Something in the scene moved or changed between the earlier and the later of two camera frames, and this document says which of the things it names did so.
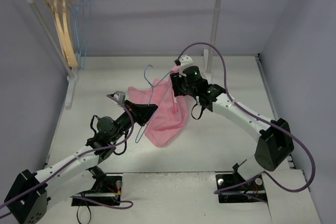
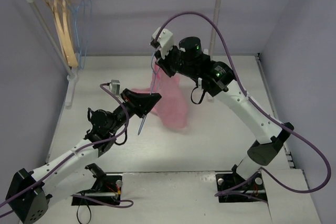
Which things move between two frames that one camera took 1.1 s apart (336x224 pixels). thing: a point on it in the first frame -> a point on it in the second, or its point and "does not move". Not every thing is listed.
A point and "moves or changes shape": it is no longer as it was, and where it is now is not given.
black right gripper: (176, 83) -> (165, 64)
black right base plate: (255, 187) does not move
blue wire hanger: (83, 17) does not move
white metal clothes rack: (209, 58) does not move
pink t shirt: (163, 127) moves or changes shape
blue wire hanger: (153, 86) -> (155, 72)
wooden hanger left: (51, 8) does not move
